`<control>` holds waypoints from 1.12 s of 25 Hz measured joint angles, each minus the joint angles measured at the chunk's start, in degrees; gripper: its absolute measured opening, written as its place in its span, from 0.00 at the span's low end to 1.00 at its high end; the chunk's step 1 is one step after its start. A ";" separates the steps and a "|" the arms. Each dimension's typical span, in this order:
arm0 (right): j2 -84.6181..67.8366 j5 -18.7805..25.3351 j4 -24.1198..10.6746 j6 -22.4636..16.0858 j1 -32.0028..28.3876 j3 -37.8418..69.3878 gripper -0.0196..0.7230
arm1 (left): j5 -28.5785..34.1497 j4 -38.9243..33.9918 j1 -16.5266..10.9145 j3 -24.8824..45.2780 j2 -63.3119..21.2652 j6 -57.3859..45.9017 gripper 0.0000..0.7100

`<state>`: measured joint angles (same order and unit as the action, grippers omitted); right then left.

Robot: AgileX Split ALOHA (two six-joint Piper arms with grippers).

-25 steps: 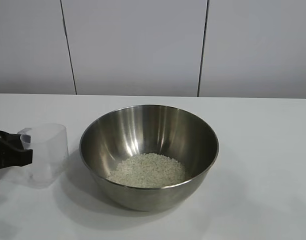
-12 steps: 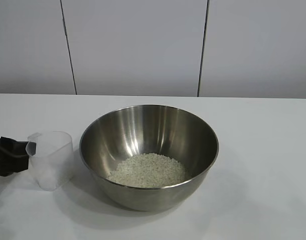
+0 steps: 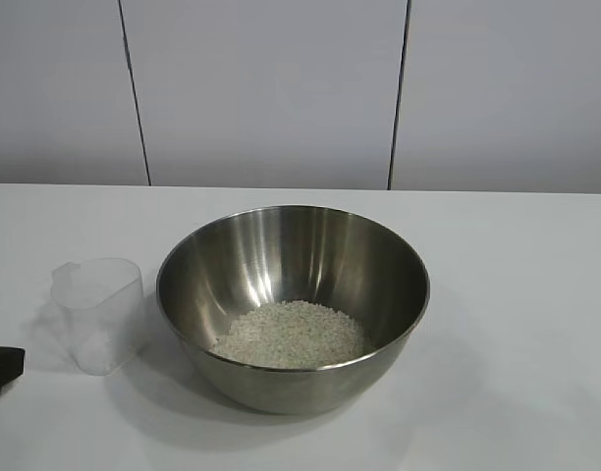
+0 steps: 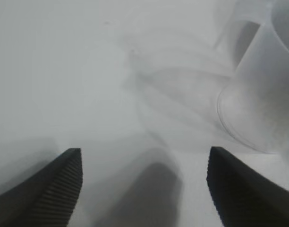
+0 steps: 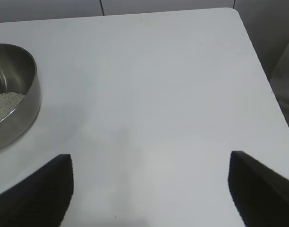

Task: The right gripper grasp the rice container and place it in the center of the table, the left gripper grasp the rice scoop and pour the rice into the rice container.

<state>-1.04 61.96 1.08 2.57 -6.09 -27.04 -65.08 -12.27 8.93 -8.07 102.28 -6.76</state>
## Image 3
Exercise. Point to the clear plastic measuring cup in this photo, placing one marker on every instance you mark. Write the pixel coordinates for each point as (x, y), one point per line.
(99, 299)

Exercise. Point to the stainless steel mixing bowl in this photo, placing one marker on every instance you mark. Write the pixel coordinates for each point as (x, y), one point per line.
(290, 387)

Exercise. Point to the white uncooked rice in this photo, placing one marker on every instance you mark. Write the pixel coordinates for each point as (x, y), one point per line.
(295, 333)

